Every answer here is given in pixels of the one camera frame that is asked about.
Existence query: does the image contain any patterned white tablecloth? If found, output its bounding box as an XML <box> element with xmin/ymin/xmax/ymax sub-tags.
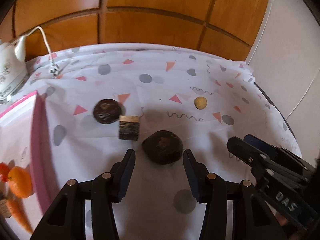
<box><xmin>13</xmin><ymin>44</ymin><xmax>301</xmax><ymax>239</ymax></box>

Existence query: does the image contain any red tomato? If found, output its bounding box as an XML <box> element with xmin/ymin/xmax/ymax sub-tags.
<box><xmin>0</xmin><ymin>163</ymin><xmax>10</xmax><ymax>183</ymax></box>

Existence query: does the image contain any pink shallow box tray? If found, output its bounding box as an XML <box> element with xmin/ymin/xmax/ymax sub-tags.
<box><xmin>1</xmin><ymin>91</ymin><xmax>51</xmax><ymax>229</ymax></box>

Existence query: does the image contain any small yellow round fruit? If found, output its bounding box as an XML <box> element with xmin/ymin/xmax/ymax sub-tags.
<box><xmin>194</xmin><ymin>96</ymin><xmax>207</xmax><ymax>110</ymax></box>

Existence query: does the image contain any dark round chocolate cake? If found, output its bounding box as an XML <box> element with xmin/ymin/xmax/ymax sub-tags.
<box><xmin>142</xmin><ymin>130</ymin><xmax>183</xmax><ymax>165</ymax></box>

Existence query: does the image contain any dark round chocolate pastry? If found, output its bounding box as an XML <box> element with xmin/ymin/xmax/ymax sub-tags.
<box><xmin>93</xmin><ymin>99</ymin><xmax>122</xmax><ymax>124</ymax></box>

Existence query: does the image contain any white kettle power cord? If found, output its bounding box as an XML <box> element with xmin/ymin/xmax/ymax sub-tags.
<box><xmin>22</xmin><ymin>26</ymin><xmax>61</xmax><ymax>79</ymax></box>

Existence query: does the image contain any wooden panelled cabinet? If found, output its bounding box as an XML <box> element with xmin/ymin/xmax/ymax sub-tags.
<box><xmin>1</xmin><ymin>0</ymin><xmax>269</xmax><ymax>61</ymax></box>

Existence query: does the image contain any orange mandarin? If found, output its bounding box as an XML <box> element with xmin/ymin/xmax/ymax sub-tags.
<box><xmin>8</xmin><ymin>166</ymin><xmax>33</xmax><ymax>198</ymax></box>

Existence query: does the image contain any wooden log block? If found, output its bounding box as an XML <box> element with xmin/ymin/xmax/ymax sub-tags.
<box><xmin>119</xmin><ymin>115</ymin><xmax>140</xmax><ymax>141</ymax></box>

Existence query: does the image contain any wooden block in tray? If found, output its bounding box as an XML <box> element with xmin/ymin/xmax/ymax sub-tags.
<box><xmin>0</xmin><ymin>198</ymin><xmax>11</xmax><ymax>219</ymax></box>

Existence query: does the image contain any orange carrot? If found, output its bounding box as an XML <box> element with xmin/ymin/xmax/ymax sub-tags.
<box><xmin>6</xmin><ymin>199</ymin><xmax>33</xmax><ymax>235</ymax></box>

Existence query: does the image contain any white ceramic electric kettle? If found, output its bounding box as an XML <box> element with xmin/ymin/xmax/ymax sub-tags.
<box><xmin>0</xmin><ymin>36</ymin><xmax>28</xmax><ymax>104</ymax></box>

